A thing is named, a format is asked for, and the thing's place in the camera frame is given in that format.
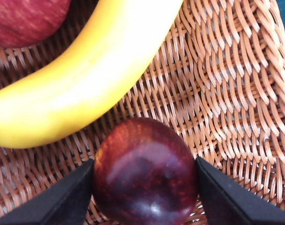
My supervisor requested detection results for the red apple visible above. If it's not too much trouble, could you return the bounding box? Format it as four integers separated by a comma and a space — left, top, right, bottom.
0, 0, 71, 48

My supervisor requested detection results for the yellow banana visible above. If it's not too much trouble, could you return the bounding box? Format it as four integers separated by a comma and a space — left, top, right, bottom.
0, 0, 184, 150

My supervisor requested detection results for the brown wicker basket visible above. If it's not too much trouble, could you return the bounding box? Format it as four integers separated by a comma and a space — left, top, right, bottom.
0, 0, 285, 225

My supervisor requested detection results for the dark red plum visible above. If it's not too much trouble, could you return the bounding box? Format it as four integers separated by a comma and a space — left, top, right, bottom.
92, 117, 199, 225

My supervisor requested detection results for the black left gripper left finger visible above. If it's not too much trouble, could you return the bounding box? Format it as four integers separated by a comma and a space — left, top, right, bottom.
0, 158, 95, 225

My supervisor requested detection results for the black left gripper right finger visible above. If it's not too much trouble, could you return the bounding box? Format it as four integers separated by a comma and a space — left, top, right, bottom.
195, 156, 285, 225

